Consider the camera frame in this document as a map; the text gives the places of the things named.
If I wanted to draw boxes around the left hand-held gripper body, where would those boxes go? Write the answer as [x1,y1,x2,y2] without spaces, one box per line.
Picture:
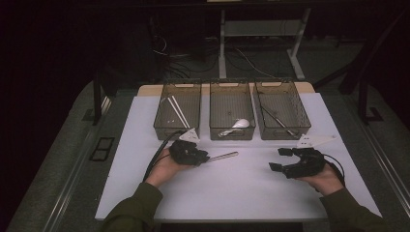
[168,128,202,167]

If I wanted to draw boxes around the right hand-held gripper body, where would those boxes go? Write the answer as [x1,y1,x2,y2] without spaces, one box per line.
[283,133,337,180]

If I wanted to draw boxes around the smoky translucent plastic bin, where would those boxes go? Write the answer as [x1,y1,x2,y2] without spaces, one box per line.
[153,80,202,142]
[253,79,312,141]
[209,80,257,141]

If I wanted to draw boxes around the white spoon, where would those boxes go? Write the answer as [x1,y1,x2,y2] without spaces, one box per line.
[219,118,251,137]

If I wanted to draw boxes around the person's right hand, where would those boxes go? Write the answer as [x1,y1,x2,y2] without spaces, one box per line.
[298,162,344,197]

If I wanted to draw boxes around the person's left hand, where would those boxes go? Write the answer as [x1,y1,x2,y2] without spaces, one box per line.
[144,147,191,189]

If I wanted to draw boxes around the white table mat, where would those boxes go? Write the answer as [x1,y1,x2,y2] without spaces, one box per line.
[95,92,384,221]

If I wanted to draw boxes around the black metal stand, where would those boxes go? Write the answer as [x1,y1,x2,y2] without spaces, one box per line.
[313,9,385,125]

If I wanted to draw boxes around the left hand-held gripper black cable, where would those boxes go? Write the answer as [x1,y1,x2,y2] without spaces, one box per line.
[142,130,185,183]

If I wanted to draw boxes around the hand-held gripper black cable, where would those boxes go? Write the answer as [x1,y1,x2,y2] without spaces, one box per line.
[323,154,346,188]
[142,130,185,183]

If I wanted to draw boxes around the right hand-held gripper black cable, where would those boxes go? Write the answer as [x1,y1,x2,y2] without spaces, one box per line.
[323,154,346,188]

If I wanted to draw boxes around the black floor cables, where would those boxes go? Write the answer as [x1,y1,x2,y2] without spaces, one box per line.
[151,32,220,78]

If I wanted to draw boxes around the white floor cable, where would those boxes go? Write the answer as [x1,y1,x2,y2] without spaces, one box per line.
[236,47,275,78]

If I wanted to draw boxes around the white metal frame desk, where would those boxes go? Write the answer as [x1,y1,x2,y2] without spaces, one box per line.
[218,8,312,81]

